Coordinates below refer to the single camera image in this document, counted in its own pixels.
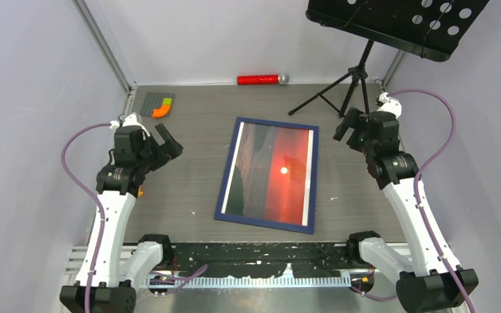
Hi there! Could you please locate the blue wooden picture frame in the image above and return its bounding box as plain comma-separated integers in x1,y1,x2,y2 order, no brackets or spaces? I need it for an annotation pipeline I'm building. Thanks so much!
214,117,320,234

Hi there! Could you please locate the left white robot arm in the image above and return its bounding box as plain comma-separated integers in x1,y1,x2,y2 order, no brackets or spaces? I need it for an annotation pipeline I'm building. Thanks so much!
59,122,183,312

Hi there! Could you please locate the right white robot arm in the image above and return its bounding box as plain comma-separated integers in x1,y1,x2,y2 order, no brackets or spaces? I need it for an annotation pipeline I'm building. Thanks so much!
333,108,479,312

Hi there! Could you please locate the orange curved toy block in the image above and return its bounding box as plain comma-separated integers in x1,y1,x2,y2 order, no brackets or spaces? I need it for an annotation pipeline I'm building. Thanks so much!
151,102,172,119

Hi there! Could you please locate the green toy brick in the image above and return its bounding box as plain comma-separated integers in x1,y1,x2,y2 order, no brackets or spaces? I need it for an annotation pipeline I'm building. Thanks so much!
162,98,173,106

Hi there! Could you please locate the grey building baseplate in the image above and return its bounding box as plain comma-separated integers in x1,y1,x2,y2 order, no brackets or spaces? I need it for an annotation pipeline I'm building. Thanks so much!
140,92,175,117

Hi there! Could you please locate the red toy microphone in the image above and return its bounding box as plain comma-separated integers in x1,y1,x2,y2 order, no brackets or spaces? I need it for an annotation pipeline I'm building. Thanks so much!
237,74,290,85

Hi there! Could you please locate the black music stand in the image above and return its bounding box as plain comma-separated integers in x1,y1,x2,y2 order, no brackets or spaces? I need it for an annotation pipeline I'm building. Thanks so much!
288,0,488,117

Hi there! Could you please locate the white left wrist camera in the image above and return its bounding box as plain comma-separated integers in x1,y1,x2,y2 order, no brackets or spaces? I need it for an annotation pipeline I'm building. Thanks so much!
109,113,151,138

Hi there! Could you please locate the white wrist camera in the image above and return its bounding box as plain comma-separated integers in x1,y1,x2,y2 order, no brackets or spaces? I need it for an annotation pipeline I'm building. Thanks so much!
109,113,151,138
376,92,402,119

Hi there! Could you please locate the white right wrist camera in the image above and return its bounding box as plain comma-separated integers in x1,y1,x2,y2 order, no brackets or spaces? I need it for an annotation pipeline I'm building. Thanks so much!
376,92,402,119

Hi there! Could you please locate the aluminium front rail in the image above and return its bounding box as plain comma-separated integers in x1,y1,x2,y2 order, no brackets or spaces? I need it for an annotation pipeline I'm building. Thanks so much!
67,245,411,290

